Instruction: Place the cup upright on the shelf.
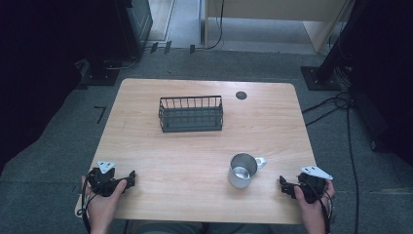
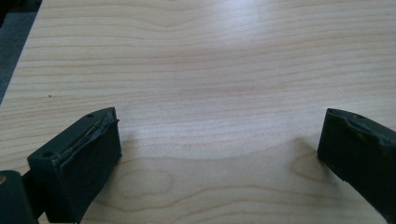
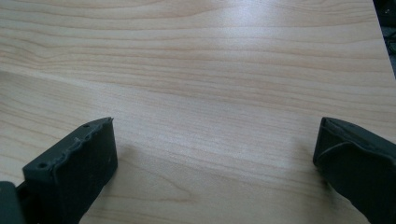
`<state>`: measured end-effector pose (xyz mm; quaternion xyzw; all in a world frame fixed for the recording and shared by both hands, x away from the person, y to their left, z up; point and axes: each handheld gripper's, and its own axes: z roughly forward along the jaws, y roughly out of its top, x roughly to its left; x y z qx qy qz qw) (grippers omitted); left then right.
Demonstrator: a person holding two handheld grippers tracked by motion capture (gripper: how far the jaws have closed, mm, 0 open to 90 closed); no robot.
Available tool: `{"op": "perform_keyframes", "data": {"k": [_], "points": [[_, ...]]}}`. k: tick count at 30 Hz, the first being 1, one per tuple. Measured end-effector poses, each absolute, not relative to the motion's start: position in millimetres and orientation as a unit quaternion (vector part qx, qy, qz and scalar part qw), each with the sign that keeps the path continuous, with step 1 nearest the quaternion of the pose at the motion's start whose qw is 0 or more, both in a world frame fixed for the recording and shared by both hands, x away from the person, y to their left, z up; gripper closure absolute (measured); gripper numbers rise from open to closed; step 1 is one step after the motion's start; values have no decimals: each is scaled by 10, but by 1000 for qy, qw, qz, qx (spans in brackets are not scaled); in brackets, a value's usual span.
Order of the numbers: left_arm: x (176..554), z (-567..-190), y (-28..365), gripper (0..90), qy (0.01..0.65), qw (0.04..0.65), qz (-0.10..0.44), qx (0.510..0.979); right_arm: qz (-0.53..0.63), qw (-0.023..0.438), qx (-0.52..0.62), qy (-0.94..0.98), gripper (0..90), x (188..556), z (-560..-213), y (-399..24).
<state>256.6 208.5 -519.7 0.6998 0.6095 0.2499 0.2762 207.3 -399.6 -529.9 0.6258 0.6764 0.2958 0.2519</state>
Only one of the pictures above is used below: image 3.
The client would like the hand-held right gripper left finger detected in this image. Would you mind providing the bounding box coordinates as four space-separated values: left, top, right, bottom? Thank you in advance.
17 117 119 224

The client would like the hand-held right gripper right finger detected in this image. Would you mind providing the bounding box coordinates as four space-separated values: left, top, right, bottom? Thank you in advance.
312 117 396 224

